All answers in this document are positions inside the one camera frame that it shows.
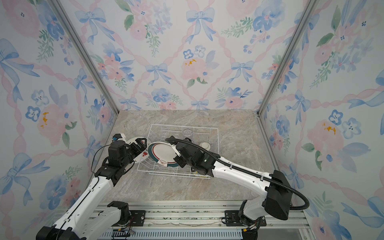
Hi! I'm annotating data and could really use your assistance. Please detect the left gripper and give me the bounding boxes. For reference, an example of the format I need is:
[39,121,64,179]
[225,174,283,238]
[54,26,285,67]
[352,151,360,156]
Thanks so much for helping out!
[121,137,147,169]

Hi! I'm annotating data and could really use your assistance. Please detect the plain white plate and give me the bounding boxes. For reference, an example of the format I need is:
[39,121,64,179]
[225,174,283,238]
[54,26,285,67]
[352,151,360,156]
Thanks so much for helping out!
[148,142,179,168]

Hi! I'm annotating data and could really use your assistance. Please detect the watermelon pattern plate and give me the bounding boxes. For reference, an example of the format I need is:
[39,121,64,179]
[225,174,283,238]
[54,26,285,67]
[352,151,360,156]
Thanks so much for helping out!
[126,136,149,163]

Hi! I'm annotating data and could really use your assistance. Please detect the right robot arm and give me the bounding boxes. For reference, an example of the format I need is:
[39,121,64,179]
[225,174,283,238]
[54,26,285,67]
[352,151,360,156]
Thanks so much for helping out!
[168,140,293,227]

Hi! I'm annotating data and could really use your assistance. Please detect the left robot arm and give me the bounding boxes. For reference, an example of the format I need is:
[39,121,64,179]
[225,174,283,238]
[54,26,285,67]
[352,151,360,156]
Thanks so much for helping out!
[36,134,148,240]

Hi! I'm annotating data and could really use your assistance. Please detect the striped grey bowl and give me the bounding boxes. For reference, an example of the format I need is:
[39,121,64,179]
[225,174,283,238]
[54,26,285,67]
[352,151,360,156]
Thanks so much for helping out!
[200,142,211,151]

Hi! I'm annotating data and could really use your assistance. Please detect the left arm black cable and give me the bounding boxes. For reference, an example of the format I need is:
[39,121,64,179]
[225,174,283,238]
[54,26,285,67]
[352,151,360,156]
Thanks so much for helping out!
[90,144,110,175]

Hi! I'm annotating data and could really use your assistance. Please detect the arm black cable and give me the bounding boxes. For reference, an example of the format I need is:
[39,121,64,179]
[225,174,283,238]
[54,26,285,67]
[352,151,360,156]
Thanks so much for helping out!
[165,137,310,211]
[90,144,110,175]

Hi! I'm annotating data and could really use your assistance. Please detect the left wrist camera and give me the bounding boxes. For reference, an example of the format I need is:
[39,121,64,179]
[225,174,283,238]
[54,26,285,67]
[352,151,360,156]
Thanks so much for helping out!
[112,134,127,143]

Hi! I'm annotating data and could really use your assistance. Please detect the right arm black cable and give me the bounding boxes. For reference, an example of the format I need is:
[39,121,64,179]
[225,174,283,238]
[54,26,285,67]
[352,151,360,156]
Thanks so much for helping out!
[165,137,310,211]

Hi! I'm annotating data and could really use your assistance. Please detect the white wire dish rack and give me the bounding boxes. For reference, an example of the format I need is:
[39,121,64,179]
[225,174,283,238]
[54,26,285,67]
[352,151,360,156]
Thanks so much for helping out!
[138,124,219,179]

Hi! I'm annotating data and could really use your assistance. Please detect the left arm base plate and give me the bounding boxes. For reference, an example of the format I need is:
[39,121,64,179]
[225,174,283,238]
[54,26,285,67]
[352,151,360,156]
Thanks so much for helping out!
[112,210,147,228]

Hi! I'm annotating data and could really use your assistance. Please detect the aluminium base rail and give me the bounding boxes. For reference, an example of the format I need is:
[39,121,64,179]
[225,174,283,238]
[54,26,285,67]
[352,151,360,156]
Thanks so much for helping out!
[55,200,316,240]

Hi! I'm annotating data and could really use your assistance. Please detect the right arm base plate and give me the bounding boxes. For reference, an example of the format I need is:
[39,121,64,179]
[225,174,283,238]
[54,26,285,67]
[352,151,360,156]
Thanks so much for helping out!
[222,210,267,228]

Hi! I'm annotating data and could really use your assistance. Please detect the right corner aluminium post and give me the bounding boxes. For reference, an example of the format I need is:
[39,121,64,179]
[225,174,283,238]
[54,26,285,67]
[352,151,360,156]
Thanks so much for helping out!
[257,0,318,118]

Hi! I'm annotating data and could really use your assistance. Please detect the corner aluminium post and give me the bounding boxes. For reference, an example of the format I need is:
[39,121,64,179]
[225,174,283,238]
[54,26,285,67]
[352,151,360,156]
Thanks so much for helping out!
[257,0,318,118]
[48,1,120,115]

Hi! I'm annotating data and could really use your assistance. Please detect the left corner aluminium post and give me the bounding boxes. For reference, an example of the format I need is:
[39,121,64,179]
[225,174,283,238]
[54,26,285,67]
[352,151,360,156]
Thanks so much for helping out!
[48,1,120,115]

